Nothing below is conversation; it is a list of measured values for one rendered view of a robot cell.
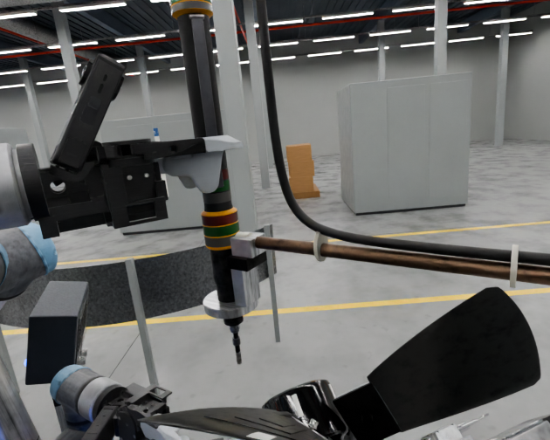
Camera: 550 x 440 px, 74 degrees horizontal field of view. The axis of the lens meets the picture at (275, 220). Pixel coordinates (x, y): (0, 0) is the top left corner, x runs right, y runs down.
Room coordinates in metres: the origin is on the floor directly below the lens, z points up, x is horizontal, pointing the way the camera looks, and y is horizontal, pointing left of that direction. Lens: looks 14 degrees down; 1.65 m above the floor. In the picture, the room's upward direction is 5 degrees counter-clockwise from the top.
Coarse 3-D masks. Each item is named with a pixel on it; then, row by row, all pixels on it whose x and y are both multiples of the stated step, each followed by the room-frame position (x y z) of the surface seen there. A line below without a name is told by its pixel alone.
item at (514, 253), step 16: (256, 0) 0.38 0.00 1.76; (272, 80) 0.38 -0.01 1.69; (272, 96) 0.38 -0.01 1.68; (272, 112) 0.38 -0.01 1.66; (272, 128) 0.38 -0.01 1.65; (272, 144) 0.38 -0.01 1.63; (288, 192) 0.37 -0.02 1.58; (320, 224) 0.35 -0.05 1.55; (320, 240) 0.35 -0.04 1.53; (352, 240) 0.33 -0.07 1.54; (368, 240) 0.32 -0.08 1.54; (384, 240) 0.31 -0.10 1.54; (400, 240) 0.31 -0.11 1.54; (320, 256) 0.35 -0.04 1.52; (464, 256) 0.28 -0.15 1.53; (480, 256) 0.27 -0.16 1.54; (496, 256) 0.26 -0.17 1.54; (512, 256) 0.25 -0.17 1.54; (528, 256) 0.25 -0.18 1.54; (544, 256) 0.25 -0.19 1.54; (512, 272) 0.25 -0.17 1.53
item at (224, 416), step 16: (160, 416) 0.27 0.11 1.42; (176, 416) 0.27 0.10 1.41; (192, 416) 0.27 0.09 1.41; (208, 416) 0.27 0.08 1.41; (224, 416) 0.28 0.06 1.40; (240, 416) 0.29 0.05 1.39; (256, 416) 0.31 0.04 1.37; (272, 416) 0.34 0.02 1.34; (288, 416) 0.39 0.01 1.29; (208, 432) 0.23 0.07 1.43; (224, 432) 0.23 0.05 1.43; (240, 432) 0.23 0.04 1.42; (272, 432) 0.25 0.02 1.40; (288, 432) 0.27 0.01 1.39; (304, 432) 0.32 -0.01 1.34
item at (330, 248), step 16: (256, 240) 0.40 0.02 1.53; (272, 240) 0.38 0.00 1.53; (288, 240) 0.38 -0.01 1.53; (336, 256) 0.34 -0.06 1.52; (352, 256) 0.33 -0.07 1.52; (368, 256) 0.32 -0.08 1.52; (384, 256) 0.31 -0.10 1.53; (400, 256) 0.30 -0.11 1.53; (416, 256) 0.30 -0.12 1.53; (432, 256) 0.29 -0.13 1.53; (448, 256) 0.29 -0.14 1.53; (464, 272) 0.27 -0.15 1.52; (480, 272) 0.27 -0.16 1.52; (496, 272) 0.26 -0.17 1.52; (528, 272) 0.25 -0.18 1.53; (544, 272) 0.24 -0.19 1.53
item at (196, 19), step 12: (192, 24) 0.41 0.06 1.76; (204, 36) 0.42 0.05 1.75; (204, 48) 0.42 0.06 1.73; (204, 60) 0.41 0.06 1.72; (204, 72) 0.41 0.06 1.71; (204, 84) 0.41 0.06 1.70; (204, 96) 0.41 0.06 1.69; (204, 108) 0.41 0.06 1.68; (204, 120) 0.41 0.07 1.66; (216, 132) 0.42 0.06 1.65
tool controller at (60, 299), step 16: (48, 288) 1.02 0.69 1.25; (64, 288) 1.03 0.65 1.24; (80, 288) 1.05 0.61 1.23; (48, 304) 0.91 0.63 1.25; (64, 304) 0.93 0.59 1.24; (80, 304) 0.94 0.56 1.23; (32, 320) 0.84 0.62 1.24; (48, 320) 0.85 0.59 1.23; (64, 320) 0.86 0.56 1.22; (80, 320) 0.89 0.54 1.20; (32, 336) 0.83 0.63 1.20; (48, 336) 0.85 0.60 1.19; (64, 336) 0.86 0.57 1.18; (80, 336) 0.92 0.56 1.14; (32, 352) 0.83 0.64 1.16; (48, 352) 0.84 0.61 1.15; (64, 352) 0.85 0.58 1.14; (80, 352) 0.93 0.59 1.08; (32, 368) 0.83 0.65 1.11; (48, 368) 0.84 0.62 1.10; (32, 384) 0.83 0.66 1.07
